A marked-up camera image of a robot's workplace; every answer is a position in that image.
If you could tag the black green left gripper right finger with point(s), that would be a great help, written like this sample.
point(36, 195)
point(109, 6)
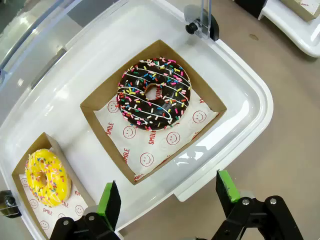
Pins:
point(250, 220)

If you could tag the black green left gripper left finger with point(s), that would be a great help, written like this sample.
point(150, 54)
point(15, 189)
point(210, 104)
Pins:
point(105, 200)

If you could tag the smiley paper under yellow donut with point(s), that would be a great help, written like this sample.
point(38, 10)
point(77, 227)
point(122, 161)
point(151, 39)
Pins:
point(75, 210)

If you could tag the cardboard tray with yellow donut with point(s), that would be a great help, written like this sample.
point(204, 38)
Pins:
point(67, 162)

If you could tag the yellow sprinkle donut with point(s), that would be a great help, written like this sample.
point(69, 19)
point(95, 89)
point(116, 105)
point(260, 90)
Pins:
point(55, 170)

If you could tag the cardboard tray with chocolate donut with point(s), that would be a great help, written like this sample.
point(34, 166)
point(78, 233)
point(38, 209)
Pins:
point(107, 140)

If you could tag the smiley paper under chocolate donut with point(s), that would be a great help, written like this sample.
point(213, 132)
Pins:
point(162, 142)

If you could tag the chocolate sprinkle donut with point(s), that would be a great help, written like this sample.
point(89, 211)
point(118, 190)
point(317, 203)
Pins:
point(132, 100)

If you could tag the black lid hinge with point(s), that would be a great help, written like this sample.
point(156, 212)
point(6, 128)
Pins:
point(8, 201)
point(213, 25)

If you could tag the white plastic display case base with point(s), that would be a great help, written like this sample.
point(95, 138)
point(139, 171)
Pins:
point(75, 100)

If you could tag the clear plastic case lid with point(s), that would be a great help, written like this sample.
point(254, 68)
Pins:
point(37, 25)

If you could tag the white plastic tray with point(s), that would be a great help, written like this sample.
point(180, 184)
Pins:
point(295, 32)

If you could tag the black block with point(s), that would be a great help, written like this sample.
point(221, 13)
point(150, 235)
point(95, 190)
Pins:
point(250, 6)

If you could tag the brown cardboard box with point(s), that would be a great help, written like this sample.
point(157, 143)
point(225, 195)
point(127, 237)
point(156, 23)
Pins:
point(300, 10)

